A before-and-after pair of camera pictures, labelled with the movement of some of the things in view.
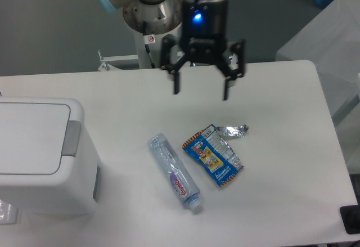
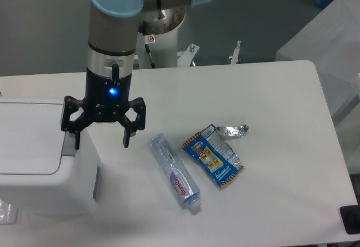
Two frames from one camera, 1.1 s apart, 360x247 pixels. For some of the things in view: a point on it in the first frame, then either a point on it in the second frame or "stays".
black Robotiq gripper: [204, 36] -> [107, 98]
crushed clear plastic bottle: [182, 182] stays
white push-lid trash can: [48, 166] stays
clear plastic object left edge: [8, 214] stays
